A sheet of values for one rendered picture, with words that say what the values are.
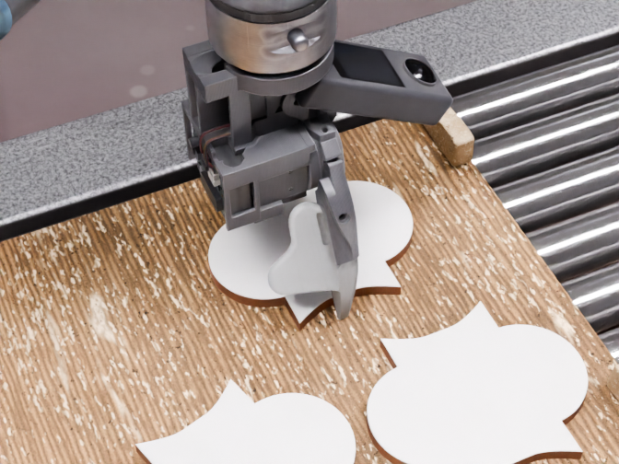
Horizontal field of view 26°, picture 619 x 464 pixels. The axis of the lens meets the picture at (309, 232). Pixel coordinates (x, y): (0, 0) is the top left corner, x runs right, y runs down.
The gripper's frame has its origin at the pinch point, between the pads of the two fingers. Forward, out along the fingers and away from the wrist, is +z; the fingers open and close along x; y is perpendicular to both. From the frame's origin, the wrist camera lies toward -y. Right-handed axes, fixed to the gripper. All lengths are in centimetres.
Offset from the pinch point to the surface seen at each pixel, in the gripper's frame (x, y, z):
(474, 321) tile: 11.2, -6.9, -0.4
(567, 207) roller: 2.2, -20.1, 3.8
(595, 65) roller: -9.2, -29.5, 2.7
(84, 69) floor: -125, -9, 94
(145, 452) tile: 11.7, 16.4, -0.9
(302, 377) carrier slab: 9.9, 5.1, 0.4
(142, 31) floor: -131, -23, 95
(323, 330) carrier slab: 7.0, 2.2, 0.4
